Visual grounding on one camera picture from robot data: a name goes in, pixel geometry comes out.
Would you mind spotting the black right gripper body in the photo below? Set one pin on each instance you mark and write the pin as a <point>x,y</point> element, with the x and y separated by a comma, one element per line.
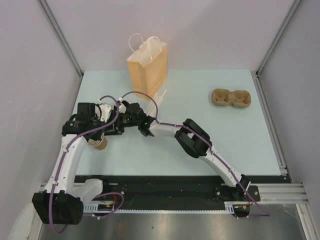
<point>122,122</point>

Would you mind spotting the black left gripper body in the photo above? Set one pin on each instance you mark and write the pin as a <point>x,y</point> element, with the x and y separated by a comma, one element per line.
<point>97,122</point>

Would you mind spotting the stack of brown paper cups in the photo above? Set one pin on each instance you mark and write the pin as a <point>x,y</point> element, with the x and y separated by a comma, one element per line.
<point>100,145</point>

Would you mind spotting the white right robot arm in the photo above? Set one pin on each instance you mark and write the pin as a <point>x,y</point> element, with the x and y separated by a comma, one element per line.
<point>190,136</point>

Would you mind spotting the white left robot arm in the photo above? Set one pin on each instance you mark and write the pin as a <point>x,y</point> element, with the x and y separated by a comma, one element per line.
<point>60,203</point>

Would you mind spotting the brown paper takeout bag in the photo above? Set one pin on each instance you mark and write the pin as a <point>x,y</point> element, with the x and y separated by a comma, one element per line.
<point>148,65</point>

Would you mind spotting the brown cardboard cup carrier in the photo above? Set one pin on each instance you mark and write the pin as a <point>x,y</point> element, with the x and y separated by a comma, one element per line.
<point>236,98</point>

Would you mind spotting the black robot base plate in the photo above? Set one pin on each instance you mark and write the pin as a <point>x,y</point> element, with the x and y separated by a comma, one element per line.
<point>169,193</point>

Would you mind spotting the left white cable duct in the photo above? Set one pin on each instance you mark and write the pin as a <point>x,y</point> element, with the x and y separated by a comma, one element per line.
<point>98,208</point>

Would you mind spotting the white cable duct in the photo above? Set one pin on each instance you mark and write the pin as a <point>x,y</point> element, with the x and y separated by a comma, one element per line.
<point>239,206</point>
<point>98,208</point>

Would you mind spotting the right white cable duct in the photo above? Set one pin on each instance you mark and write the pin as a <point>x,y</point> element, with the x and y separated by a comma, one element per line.
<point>239,206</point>

